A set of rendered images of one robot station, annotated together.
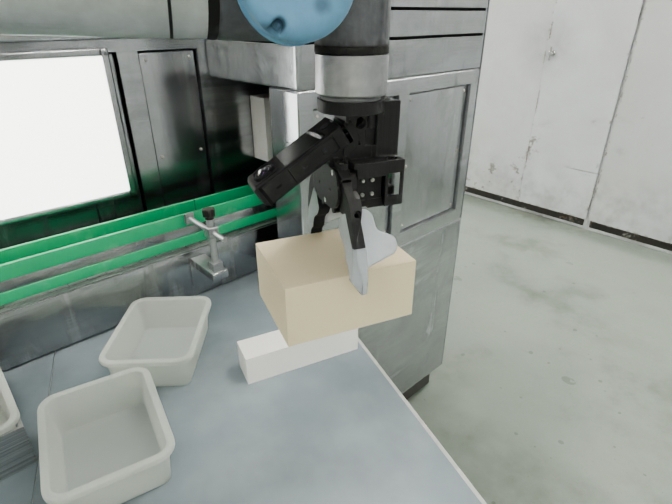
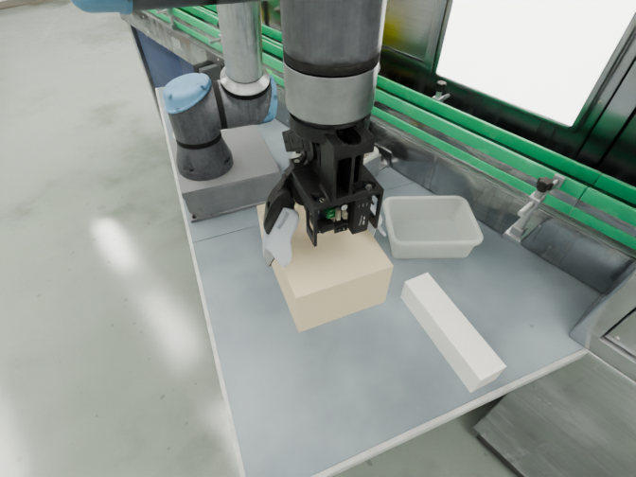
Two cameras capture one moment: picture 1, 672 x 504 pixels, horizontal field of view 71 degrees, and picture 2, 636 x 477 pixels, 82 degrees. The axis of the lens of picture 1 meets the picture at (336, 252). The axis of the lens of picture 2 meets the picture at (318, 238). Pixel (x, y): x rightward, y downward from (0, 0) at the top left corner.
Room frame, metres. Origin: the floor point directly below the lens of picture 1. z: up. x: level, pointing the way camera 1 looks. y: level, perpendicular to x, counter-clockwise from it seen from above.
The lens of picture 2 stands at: (0.51, -0.31, 1.47)
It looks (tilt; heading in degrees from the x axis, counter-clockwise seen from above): 47 degrees down; 92
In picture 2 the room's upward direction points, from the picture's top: straight up
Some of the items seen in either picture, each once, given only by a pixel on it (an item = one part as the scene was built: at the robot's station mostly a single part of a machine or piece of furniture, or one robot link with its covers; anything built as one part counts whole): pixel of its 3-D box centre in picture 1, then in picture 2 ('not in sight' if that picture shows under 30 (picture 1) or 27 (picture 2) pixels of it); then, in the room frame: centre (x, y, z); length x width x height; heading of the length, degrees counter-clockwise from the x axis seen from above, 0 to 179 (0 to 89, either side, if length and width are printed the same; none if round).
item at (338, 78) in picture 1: (349, 77); (333, 85); (0.52, -0.01, 1.33); 0.08 x 0.08 x 0.05
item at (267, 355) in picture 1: (299, 345); (447, 327); (0.77, 0.07, 0.78); 0.24 x 0.06 x 0.06; 117
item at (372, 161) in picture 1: (355, 153); (331, 169); (0.52, -0.02, 1.25); 0.09 x 0.08 x 0.12; 114
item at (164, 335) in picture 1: (163, 342); (427, 230); (0.78, 0.36, 0.78); 0.22 x 0.17 x 0.09; 3
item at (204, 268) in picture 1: (209, 250); (529, 216); (0.97, 0.29, 0.90); 0.17 x 0.05 x 0.22; 43
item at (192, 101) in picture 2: not in sight; (194, 107); (0.18, 0.53, 1.02); 0.13 x 0.12 x 0.14; 20
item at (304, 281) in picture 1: (332, 278); (319, 253); (0.50, 0.00, 1.09); 0.16 x 0.12 x 0.07; 113
